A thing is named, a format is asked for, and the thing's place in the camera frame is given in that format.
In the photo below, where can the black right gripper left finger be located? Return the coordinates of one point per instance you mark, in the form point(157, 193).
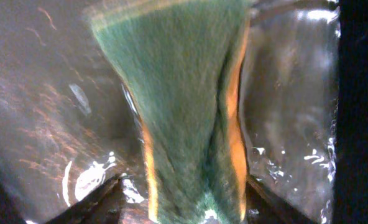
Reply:
point(113, 202)

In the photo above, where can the black plastic tray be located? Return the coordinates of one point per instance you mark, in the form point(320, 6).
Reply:
point(68, 123)

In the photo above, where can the yellow green sponge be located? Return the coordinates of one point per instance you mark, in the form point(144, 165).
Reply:
point(180, 62)

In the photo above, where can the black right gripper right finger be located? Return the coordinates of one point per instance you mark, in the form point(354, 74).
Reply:
point(264, 206)

